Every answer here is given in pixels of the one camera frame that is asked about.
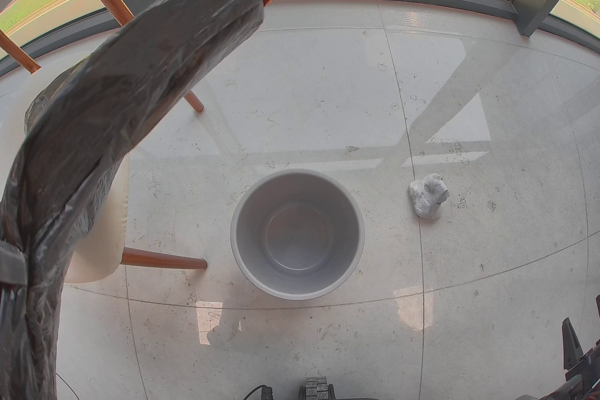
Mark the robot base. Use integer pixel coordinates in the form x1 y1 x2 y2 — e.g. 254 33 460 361
297 375 336 400

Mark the white trash bin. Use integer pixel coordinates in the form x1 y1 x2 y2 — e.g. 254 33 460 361
230 168 366 301

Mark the cream cushioned wooden chair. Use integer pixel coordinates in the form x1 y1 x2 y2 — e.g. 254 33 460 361
0 0 208 284

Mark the crumpled white paper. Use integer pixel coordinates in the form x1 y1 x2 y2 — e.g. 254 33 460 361
409 173 451 221

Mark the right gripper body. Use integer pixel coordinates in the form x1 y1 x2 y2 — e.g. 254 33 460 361
564 344 600 388

